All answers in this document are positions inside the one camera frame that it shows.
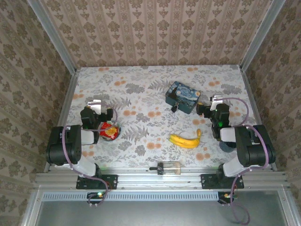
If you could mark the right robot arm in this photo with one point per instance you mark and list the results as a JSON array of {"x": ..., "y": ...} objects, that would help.
[{"x": 256, "y": 150}]

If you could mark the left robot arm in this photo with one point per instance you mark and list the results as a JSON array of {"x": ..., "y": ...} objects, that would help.
[{"x": 61, "y": 146}]

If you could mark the red snack packet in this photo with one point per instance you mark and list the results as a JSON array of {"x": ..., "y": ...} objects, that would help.
[{"x": 109, "y": 131}]

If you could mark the dark grey round object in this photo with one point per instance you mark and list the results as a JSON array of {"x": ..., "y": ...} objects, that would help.
[{"x": 227, "y": 147}]

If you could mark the yellow banana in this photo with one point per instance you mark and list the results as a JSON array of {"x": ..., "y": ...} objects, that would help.
[{"x": 185, "y": 142}]

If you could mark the clear jar with black lid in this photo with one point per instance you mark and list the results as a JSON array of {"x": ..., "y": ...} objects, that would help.
[{"x": 170, "y": 167}]

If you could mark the black controller board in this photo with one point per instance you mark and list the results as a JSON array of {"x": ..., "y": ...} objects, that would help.
[
  {"x": 225, "y": 196},
  {"x": 96, "y": 196}
]

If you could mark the grey metal panel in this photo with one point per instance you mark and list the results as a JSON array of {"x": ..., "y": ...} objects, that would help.
[{"x": 141, "y": 214}]

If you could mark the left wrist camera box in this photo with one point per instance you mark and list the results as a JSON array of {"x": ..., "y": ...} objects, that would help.
[{"x": 95, "y": 105}]

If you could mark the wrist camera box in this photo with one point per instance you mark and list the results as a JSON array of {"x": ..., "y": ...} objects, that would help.
[
  {"x": 95, "y": 105},
  {"x": 216, "y": 101}
]

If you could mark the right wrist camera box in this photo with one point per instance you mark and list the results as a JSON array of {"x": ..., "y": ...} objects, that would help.
[{"x": 216, "y": 101}]

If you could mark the aluminium side rail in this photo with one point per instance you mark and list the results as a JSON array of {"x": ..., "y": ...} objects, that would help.
[
  {"x": 68, "y": 101},
  {"x": 252, "y": 101}
]

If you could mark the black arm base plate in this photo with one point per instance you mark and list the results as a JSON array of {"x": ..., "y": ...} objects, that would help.
[
  {"x": 110, "y": 182},
  {"x": 208, "y": 181}
]

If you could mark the aluminium frame post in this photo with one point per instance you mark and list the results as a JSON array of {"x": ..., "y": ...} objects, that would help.
[
  {"x": 54, "y": 37},
  {"x": 261, "y": 35}
]

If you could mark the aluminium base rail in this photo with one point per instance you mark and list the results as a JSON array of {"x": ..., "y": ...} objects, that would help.
[{"x": 152, "y": 181}]

